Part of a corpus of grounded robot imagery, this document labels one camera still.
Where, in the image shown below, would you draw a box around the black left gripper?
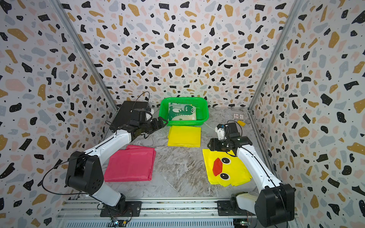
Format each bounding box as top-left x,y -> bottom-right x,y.
139,116 -> 168,134

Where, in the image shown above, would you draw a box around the yellow duck raincoat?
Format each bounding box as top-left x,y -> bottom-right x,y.
202,149 -> 252,187

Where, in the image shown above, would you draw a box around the white dinosaur raincoat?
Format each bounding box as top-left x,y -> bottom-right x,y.
168,103 -> 197,121

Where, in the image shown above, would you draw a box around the plain yellow raincoat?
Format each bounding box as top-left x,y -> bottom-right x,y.
168,126 -> 202,148

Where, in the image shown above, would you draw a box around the pink raincoat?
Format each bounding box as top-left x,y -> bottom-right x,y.
104,145 -> 156,182

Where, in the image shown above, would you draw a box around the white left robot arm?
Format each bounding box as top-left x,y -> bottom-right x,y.
65,117 -> 168,207

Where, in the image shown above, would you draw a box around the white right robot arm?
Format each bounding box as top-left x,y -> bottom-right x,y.
207,136 -> 295,228

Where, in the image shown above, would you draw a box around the green plastic basket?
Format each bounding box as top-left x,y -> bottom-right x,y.
159,97 -> 209,126

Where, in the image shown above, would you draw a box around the small yellow block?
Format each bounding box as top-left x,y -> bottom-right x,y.
237,120 -> 246,127

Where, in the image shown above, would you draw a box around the playing card box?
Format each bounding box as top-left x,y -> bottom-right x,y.
233,113 -> 245,120

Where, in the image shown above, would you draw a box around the black briefcase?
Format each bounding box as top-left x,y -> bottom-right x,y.
109,101 -> 151,133

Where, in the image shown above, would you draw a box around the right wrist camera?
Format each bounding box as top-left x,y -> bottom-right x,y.
214,123 -> 241,140

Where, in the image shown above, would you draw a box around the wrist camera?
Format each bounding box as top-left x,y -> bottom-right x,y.
214,123 -> 241,140
130,108 -> 153,124

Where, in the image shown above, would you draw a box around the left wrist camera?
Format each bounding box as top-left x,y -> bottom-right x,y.
130,108 -> 153,124

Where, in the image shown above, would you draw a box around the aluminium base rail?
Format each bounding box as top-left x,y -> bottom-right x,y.
55,198 -> 262,228

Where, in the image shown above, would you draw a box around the aluminium corner post right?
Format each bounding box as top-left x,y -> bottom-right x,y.
248,0 -> 303,112

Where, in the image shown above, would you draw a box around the aluminium corner post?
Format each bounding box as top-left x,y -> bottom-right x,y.
49,0 -> 117,112
248,0 -> 303,112

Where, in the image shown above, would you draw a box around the aluminium corner post left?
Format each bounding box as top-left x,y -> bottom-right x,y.
49,0 -> 117,112

